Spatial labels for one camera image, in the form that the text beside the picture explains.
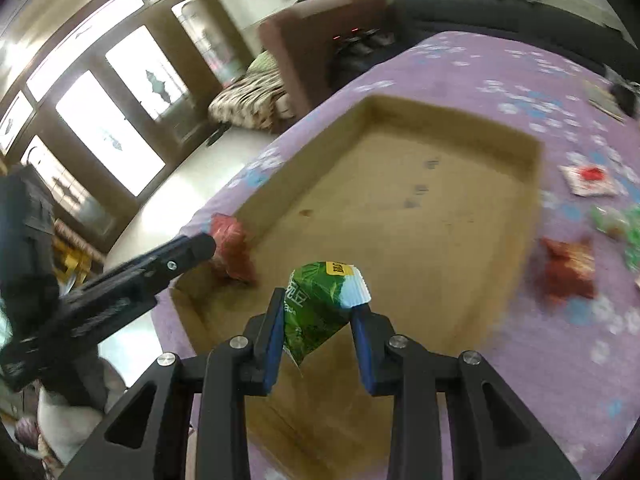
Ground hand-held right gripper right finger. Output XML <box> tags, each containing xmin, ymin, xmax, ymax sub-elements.
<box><xmin>350</xmin><ymin>305</ymin><xmax>583</xmax><ymax>480</ymax></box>

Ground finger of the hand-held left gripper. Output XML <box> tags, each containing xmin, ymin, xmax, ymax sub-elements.
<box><xmin>101</xmin><ymin>231</ymin><xmax>217</xmax><ymax>298</ymax></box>

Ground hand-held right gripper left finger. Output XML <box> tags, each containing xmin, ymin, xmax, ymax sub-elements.
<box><xmin>60</xmin><ymin>287</ymin><xmax>287</xmax><ymax>480</ymax></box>

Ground green snack packet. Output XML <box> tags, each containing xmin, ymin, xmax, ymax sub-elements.
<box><xmin>622</xmin><ymin>220</ymin><xmax>640</xmax><ymax>275</ymax></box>
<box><xmin>590</xmin><ymin>205</ymin><xmax>632</xmax><ymax>239</ymax></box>
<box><xmin>283</xmin><ymin>260</ymin><xmax>372</xmax><ymax>367</ymax></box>

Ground red snack packet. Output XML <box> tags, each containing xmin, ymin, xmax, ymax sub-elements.
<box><xmin>210</xmin><ymin>213</ymin><xmax>259</xmax><ymax>286</ymax></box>
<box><xmin>542</xmin><ymin>237</ymin><xmax>599</xmax><ymax>302</ymax></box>

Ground shallow cardboard box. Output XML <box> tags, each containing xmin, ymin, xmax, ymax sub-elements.
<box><xmin>170</xmin><ymin>94</ymin><xmax>546</xmax><ymax>473</ymax></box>

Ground glass panel doors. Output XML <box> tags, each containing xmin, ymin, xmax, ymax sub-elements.
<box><xmin>0</xmin><ymin>0</ymin><xmax>253</xmax><ymax>243</ymax></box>

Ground grey cloth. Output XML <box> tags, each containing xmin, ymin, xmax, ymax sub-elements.
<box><xmin>36</xmin><ymin>354</ymin><xmax>132</xmax><ymax>467</ymax></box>

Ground brown patterned blanket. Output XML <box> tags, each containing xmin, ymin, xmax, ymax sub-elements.
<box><xmin>207</xmin><ymin>51</ymin><xmax>297</xmax><ymax>134</ymax></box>

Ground brown armchair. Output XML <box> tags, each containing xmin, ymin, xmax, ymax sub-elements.
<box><xmin>257</xmin><ymin>0</ymin><xmax>397</xmax><ymax>122</ymax></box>

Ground black device with red lights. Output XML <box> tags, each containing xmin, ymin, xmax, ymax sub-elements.
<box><xmin>327</xmin><ymin>26</ymin><xmax>402</xmax><ymax>94</ymax></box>

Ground white packet with red print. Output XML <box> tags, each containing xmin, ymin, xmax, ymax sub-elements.
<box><xmin>559</xmin><ymin>162</ymin><xmax>619</xmax><ymax>197</ymax></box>

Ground purple floral table cloth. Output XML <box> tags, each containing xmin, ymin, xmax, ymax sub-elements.
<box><xmin>150</xmin><ymin>30</ymin><xmax>640</xmax><ymax>480</ymax></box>

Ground silver flat pouch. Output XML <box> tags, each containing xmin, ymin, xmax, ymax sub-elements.
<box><xmin>584</xmin><ymin>79</ymin><xmax>629</xmax><ymax>124</ymax></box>

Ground dark grey sofa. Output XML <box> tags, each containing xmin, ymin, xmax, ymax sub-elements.
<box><xmin>390</xmin><ymin>0</ymin><xmax>640</xmax><ymax>77</ymax></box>

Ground small black pot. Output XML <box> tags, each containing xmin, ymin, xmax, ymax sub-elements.
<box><xmin>604</xmin><ymin>64</ymin><xmax>640</xmax><ymax>121</ymax></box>

